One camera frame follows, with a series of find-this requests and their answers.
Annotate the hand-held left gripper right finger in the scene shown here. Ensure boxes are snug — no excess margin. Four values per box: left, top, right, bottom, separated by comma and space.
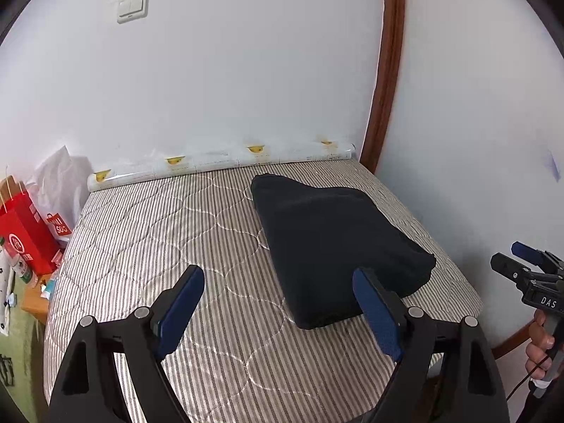
352, 266, 507, 423

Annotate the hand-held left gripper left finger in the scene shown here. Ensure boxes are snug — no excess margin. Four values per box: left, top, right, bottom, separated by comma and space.
46, 264, 206, 423

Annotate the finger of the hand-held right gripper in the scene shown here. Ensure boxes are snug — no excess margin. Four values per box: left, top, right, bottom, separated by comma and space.
490, 252, 536, 289
511, 241, 564, 274

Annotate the black sweatshirt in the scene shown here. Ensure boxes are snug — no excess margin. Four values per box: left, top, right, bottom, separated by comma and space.
250, 173, 438, 330

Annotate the person's right hand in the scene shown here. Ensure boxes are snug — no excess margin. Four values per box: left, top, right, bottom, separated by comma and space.
525, 311, 557, 380

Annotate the brown wooden baseboard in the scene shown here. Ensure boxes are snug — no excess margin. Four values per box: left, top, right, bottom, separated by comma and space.
490, 317, 536, 361

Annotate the striped quilted mattress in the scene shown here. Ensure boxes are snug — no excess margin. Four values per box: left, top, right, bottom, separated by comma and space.
43, 159, 483, 423

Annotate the wooden nightstand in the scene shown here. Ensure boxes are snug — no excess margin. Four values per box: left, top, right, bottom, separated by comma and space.
21, 272, 58, 326

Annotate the white bag with red logo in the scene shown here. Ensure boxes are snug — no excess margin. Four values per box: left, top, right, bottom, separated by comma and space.
44, 211, 73, 250

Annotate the white printed paper roll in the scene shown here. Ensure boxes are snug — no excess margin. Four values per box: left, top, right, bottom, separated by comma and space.
87, 140, 356, 193

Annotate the bottle with green label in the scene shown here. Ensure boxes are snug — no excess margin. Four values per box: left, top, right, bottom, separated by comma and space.
9, 253, 38, 286

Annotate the red paper bag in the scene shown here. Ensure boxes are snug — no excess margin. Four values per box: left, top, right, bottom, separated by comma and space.
0, 165, 60, 276

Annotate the white dotted cloth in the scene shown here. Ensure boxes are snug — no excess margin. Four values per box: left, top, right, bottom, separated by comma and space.
0, 247, 17, 336

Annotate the white plastic bag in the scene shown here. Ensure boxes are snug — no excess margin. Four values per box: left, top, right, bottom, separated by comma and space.
26, 145, 93, 230

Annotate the black cable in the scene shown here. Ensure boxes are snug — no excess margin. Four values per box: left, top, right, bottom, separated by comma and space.
506, 348, 551, 401

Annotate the brown wooden door frame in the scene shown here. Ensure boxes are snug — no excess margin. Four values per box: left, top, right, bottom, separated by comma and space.
359, 0, 406, 174

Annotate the white wall switch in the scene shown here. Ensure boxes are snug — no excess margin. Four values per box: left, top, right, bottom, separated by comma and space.
116, 0, 149, 24

